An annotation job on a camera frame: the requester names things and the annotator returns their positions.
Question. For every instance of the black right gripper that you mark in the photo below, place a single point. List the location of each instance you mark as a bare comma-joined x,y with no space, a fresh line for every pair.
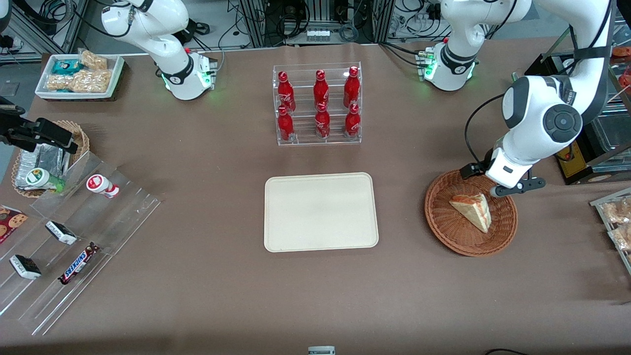
18,133

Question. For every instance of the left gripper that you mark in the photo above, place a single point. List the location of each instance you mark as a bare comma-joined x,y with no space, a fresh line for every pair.
472,170

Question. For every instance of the triangular sandwich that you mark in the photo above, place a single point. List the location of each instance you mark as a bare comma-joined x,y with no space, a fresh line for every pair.
474,211

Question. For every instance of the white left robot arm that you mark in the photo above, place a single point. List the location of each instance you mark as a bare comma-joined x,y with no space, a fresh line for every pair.
463,29

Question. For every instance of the small brown wicker basket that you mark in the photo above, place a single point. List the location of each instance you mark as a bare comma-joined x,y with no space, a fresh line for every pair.
81,138

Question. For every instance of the large brown wicker basket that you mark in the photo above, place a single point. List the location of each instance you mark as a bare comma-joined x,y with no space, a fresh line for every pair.
458,236

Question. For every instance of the white snack tray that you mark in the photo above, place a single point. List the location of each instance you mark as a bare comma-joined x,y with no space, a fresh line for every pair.
116,74

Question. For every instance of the metal tray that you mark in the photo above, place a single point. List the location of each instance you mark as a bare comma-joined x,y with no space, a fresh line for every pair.
599,204

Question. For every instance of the beige plastic tray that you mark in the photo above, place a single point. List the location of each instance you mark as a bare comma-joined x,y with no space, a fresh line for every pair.
320,212

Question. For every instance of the silver foil packet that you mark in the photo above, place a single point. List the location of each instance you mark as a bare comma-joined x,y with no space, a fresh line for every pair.
52,158
27,165

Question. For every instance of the green white yoghurt bottle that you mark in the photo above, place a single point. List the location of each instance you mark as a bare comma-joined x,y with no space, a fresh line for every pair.
42,178

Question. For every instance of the large rice cracker pack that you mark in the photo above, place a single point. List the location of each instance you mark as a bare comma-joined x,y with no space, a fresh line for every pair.
81,81

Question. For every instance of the teal snack packet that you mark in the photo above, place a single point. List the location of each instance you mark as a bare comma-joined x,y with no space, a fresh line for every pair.
66,66

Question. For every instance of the small rice cracker pack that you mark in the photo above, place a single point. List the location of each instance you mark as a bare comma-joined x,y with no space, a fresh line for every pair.
93,60

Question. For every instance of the red white yoghurt bottle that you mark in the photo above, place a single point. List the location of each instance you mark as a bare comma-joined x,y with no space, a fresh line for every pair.
100,185

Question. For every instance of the red cookie package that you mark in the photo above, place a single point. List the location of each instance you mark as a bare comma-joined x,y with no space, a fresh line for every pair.
11,222

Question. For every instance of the black food warmer machine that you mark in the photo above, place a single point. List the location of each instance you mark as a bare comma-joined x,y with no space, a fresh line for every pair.
577,170

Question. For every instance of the black white chocolate bar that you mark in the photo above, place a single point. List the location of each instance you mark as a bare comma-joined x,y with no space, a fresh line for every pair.
25,266
60,232

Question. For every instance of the clear acrylic stepped shelf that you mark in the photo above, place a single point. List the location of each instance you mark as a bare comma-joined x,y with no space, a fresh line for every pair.
113,217

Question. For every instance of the red cola bottle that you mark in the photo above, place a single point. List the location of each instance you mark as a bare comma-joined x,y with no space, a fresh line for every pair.
352,122
285,93
321,91
285,125
322,123
351,88

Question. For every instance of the clear food container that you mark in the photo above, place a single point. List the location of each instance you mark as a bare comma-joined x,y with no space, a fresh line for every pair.
611,133

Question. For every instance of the brown snickers bar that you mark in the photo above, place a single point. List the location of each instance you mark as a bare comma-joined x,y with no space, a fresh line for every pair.
78,264

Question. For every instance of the clear bagged pastry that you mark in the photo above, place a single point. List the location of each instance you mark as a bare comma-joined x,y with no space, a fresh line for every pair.
622,237
618,211

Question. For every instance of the clear acrylic bottle rack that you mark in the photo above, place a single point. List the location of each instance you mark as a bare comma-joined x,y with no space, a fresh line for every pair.
303,138

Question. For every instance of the red food piece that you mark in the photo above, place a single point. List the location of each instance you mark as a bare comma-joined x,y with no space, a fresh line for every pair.
627,76

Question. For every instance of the orange fried food piece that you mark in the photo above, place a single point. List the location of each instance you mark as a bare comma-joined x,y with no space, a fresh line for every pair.
622,51

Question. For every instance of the white power strip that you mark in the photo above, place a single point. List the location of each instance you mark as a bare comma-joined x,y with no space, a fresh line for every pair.
318,35

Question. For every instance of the grey white small device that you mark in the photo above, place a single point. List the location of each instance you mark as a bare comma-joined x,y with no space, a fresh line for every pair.
321,350

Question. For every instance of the aluminium equipment frame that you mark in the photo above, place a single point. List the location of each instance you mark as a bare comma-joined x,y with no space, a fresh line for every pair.
256,22

